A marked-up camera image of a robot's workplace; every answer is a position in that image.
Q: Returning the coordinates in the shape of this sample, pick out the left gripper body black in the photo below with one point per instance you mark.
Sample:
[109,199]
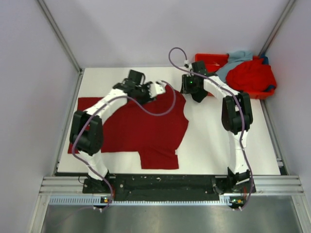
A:
[142,95]

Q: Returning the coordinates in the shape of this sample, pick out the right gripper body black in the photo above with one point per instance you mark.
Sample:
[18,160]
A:
[189,85]

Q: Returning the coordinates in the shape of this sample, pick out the dark red t shirt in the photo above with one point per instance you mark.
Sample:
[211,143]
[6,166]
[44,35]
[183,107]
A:
[154,130]

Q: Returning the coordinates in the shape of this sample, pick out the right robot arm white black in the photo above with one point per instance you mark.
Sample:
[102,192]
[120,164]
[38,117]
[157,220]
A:
[236,118]

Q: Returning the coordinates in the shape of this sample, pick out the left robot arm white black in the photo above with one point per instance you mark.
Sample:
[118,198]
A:
[87,134]

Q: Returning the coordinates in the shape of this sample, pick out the black t shirt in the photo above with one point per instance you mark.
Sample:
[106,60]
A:
[214,86]

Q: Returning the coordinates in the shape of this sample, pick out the red plastic bin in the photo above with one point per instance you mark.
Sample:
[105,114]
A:
[214,62]

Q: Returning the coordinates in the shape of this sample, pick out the light blue t shirt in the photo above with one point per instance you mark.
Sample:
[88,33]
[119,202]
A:
[234,59]

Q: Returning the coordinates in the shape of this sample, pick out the bright red t shirt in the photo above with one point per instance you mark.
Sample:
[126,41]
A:
[252,76]

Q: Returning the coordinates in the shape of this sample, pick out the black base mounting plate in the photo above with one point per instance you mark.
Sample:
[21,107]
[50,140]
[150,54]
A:
[163,187]

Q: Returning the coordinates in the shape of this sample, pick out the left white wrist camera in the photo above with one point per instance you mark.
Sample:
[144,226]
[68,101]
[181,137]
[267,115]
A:
[157,88]

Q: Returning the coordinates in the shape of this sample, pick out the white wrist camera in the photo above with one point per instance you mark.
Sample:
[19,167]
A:
[157,88]
[188,65]

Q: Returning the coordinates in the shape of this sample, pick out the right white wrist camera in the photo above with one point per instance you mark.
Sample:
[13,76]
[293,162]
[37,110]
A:
[188,65]

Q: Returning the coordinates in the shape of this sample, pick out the right aluminium corner post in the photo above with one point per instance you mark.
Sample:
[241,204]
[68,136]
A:
[289,7]

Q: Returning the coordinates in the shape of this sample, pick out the aluminium corner post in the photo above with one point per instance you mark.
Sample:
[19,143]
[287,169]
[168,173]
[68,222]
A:
[289,7]
[56,30]

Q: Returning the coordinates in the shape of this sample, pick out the right aluminium side rail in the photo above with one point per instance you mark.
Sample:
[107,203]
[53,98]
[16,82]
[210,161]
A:
[273,136]

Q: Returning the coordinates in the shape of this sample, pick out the left aluminium corner post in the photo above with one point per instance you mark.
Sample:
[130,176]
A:
[56,30]

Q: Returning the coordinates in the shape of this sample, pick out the grey slotted cable duct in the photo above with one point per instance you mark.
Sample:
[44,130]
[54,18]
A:
[99,201]

